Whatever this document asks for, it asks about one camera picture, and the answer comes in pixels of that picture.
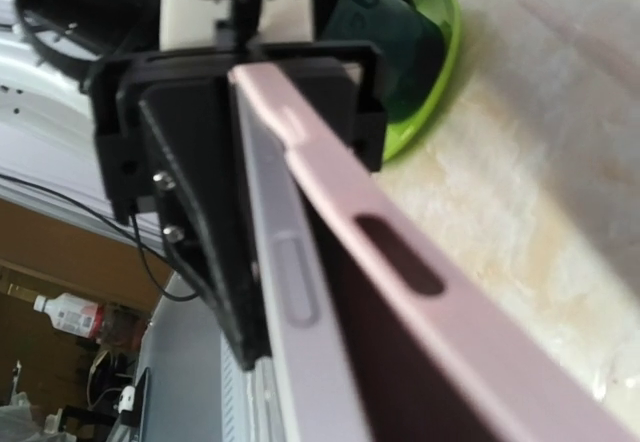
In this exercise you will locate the plastic bottle red label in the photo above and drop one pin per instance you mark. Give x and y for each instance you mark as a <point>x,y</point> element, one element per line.
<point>107,324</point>

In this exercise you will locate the dark green mug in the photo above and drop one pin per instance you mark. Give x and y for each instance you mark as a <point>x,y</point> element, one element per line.
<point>397,30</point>

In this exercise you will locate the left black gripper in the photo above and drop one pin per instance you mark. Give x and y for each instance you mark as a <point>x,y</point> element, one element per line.
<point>167,138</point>

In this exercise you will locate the green plate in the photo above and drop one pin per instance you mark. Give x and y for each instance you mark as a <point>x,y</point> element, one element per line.
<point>436,69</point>

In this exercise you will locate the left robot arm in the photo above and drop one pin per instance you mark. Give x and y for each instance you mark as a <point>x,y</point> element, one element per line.
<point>70,38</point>

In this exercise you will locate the black phone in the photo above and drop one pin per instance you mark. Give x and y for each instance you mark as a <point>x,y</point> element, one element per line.
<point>315,384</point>

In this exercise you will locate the pink phone case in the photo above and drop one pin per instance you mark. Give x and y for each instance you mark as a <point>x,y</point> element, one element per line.
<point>438,360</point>

